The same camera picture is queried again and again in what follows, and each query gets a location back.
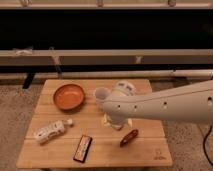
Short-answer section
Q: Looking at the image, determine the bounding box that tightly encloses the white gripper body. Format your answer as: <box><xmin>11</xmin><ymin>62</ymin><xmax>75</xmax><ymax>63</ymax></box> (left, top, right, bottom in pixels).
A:
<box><xmin>107</xmin><ymin>113</ymin><xmax>132</xmax><ymax>130</ymax></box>

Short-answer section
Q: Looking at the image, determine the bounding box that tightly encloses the translucent plastic cup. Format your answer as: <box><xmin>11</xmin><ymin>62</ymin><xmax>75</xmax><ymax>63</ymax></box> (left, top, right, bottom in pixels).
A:
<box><xmin>93</xmin><ymin>87</ymin><xmax>111</xmax><ymax>108</ymax></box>

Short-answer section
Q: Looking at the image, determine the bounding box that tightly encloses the grey metal rail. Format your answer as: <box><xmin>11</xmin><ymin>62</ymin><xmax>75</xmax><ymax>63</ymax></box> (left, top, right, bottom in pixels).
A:
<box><xmin>0</xmin><ymin>49</ymin><xmax>213</xmax><ymax>65</ymax></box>

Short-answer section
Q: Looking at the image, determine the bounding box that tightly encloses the orange ceramic bowl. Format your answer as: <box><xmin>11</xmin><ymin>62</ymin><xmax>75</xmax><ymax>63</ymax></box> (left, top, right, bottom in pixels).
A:
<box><xmin>53</xmin><ymin>84</ymin><xmax>85</xmax><ymax>110</ymax></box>

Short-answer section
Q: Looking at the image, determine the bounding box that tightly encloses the dark chocolate bar package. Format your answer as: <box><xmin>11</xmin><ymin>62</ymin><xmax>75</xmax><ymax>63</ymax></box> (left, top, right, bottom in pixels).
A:
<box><xmin>73</xmin><ymin>135</ymin><xmax>93</xmax><ymax>163</ymax></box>

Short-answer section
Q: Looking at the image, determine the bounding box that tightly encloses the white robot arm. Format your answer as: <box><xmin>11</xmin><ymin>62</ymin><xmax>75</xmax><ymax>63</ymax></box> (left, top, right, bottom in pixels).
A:
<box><xmin>102</xmin><ymin>80</ymin><xmax>213</xmax><ymax>125</ymax></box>

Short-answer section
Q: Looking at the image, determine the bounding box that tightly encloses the small white crumpled object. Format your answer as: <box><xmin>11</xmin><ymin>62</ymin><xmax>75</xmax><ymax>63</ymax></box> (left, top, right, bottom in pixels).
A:
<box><xmin>102</xmin><ymin>115</ymin><xmax>112</xmax><ymax>126</ymax></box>

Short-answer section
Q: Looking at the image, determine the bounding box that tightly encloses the white plastic bottle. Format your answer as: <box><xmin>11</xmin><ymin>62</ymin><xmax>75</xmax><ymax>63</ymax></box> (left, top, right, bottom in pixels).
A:
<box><xmin>34</xmin><ymin>119</ymin><xmax>73</xmax><ymax>144</ymax></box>

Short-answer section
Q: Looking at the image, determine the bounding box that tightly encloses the black cable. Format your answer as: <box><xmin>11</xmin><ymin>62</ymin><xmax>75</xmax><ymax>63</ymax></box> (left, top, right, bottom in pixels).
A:
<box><xmin>202</xmin><ymin>124</ymin><xmax>213</xmax><ymax>168</ymax></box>

